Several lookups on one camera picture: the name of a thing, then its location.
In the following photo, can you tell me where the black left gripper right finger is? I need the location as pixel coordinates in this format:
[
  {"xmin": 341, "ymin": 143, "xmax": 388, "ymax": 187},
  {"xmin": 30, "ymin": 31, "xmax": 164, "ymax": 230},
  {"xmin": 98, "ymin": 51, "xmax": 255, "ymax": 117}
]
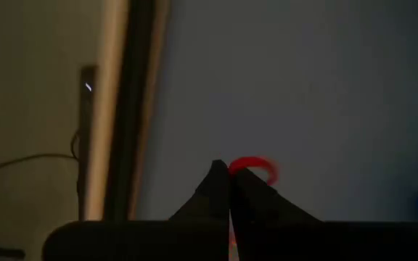
[{"xmin": 229, "ymin": 167, "xmax": 418, "ymax": 261}]

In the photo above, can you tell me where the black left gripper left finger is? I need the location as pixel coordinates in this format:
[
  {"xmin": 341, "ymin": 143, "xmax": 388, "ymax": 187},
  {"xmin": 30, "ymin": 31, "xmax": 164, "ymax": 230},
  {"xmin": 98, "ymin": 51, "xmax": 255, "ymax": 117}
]
[{"xmin": 41, "ymin": 159, "xmax": 231, "ymax": 261}]

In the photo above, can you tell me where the black floor cable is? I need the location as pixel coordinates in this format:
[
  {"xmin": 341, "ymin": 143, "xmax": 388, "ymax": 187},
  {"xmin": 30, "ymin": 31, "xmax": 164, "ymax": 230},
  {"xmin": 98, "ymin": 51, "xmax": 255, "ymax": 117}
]
[{"xmin": 0, "ymin": 130, "xmax": 81, "ymax": 172}]

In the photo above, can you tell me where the red rubber band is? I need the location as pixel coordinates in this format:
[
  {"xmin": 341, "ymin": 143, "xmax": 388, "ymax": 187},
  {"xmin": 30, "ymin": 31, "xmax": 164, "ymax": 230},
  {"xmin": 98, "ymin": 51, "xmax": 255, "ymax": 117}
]
[{"xmin": 227, "ymin": 155, "xmax": 279, "ymax": 186}]

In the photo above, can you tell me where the black aluminium rig frame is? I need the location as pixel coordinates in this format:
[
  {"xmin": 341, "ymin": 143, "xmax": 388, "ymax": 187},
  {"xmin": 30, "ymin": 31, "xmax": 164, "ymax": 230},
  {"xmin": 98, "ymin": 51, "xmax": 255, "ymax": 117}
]
[{"xmin": 77, "ymin": 0, "xmax": 159, "ymax": 222}]

